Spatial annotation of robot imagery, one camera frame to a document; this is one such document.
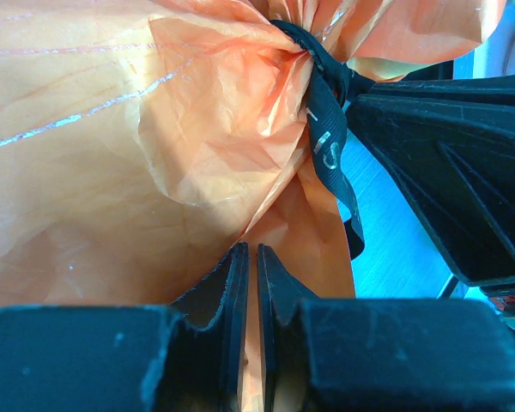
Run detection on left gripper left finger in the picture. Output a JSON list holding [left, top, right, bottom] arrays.
[[0, 243, 250, 411]]

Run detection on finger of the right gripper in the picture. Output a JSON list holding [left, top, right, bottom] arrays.
[[347, 75, 515, 287]]

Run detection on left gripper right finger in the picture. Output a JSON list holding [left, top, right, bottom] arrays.
[[257, 245, 515, 411]]

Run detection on black ribbon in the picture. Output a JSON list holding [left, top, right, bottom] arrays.
[[270, 20, 375, 259]]

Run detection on orange wrapping paper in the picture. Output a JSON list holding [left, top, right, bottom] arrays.
[[0, 0, 508, 412]]

